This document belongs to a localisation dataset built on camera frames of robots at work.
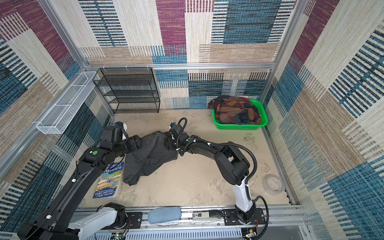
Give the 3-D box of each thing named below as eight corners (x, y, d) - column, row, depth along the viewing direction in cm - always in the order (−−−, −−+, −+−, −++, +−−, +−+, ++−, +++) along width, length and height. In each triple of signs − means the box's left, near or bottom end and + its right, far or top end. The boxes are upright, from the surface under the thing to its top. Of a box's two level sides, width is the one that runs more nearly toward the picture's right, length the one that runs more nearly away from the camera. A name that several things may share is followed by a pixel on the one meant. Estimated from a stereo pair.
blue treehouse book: (96, 199, 82) (91, 197, 79) (108, 165, 94) (105, 162, 91) (119, 199, 82) (115, 197, 78) (128, 165, 94) (126, 162, 91)
